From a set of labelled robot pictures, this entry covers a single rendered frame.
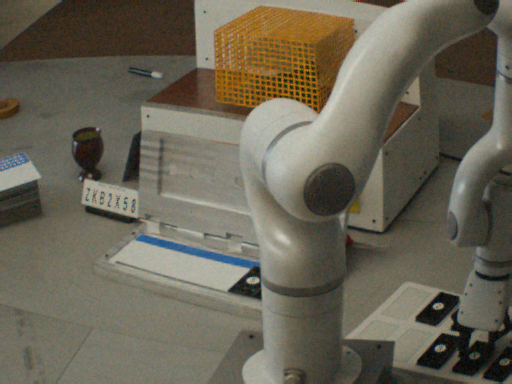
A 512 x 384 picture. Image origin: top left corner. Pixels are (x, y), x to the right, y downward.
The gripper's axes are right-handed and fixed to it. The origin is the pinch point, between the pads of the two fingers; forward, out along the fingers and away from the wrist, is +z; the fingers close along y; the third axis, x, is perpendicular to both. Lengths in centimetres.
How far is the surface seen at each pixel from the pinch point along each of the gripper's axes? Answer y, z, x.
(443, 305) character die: -15.5, -1.3, 13.0
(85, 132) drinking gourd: -115, -12, 24
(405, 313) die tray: -22.2, 0.6, 9.6
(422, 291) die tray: -23.2, -1.1, 17.6
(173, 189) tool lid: -77, -10, 12
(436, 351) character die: -8.4, 1.7, -1.1
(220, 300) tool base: -54, 2, -4
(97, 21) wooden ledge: -199, -21, 114
